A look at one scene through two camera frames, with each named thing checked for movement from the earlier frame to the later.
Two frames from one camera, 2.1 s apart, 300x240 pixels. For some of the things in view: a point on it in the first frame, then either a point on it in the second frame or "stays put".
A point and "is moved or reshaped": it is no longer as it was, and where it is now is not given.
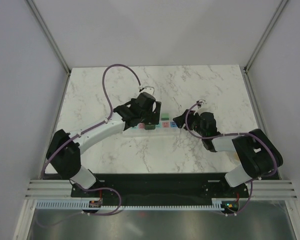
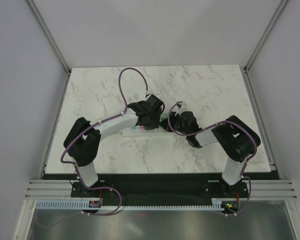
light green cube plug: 165,116 stays put
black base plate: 162,187 stays put
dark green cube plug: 150,126 stays put
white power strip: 166,125 is moved or reshaped
